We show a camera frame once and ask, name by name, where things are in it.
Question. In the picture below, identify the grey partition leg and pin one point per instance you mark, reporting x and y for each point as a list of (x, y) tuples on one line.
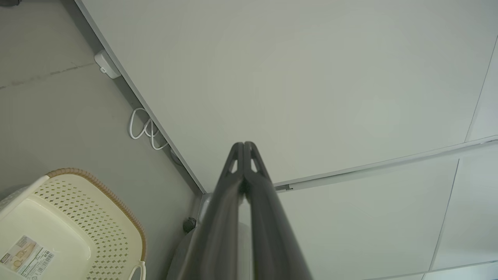
[(204, 206)]

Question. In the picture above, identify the large white partition panel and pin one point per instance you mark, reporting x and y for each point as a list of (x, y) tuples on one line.
[(311, 77)]

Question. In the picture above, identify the cream plastic laundry basket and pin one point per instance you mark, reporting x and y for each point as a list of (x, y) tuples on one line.
[(78, 217)]

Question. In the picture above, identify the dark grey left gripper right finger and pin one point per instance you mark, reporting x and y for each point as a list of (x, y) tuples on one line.
[(272, 233)]

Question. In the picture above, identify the printed basket label sticker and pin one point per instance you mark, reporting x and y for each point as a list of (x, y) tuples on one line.
[(27, 258)]

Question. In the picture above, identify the white partition panel with seams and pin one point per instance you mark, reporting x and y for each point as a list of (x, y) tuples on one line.
[(369, 225)]

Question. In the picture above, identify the small white plastic box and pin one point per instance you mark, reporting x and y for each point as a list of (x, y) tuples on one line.
[(106, 64)]

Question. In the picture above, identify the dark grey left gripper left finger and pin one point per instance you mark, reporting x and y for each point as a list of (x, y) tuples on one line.
[(218, 225)]

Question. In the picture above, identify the small black caster wheel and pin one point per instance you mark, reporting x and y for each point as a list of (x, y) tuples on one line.
[(189, 224)]

